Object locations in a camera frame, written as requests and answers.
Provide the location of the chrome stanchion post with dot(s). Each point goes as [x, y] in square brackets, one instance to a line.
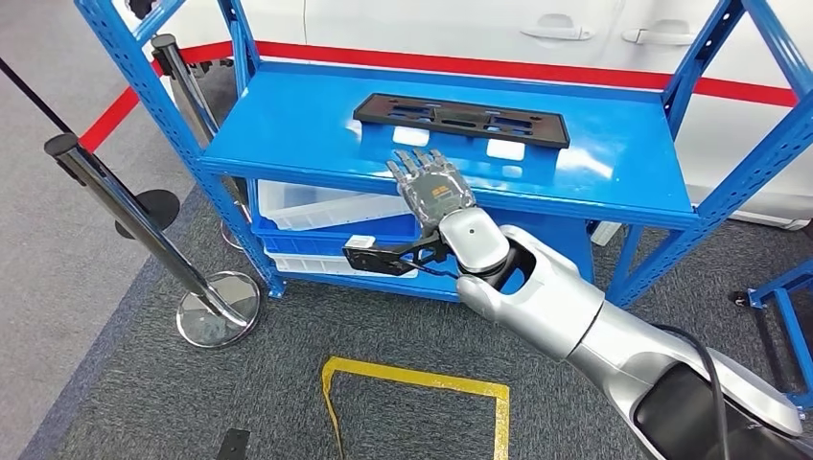
[184, 82]
[127, 209]

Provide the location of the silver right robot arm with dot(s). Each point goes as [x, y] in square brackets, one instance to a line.
[559, 305]

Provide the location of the black robot body part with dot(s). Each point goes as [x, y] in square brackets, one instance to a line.
[233, 444]

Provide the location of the white plastic bin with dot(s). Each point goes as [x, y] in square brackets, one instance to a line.
[305, 265]
[317, 213]

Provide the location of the long black plastic part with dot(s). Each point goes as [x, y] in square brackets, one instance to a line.
[457, 120]

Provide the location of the white car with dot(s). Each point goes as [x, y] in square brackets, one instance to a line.
[444, 25]

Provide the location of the red barrier belt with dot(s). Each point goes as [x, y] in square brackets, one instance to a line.
[444, 63]

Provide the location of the yellow floor tape square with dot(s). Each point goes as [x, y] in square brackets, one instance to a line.
[413, 379]

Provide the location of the blue metal shelf rack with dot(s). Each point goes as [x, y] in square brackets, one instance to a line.
[305, 127]

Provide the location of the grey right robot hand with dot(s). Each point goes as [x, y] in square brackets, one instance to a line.
[435, 190]

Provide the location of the black pole with round base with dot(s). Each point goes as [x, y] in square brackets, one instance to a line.
[149, 213]

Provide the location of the blue metal cart frame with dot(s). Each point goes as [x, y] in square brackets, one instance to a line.
[787, 317]

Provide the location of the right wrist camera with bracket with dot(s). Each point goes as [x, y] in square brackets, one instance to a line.
[375, 260]

